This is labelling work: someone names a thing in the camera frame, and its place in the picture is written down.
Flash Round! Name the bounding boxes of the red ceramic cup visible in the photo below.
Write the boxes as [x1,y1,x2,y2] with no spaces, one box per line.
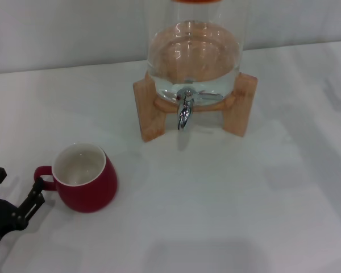
[34,143,118,213]

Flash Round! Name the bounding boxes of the chrome faucet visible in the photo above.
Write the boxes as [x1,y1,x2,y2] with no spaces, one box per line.
[174,87,224,131]

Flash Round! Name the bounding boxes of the wooden dispenser stand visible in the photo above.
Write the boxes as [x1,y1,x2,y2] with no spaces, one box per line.
[132,71,259,143]

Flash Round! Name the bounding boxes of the glass water dispenser jar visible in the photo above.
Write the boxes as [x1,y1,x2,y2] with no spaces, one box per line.
[146,0,247,102]

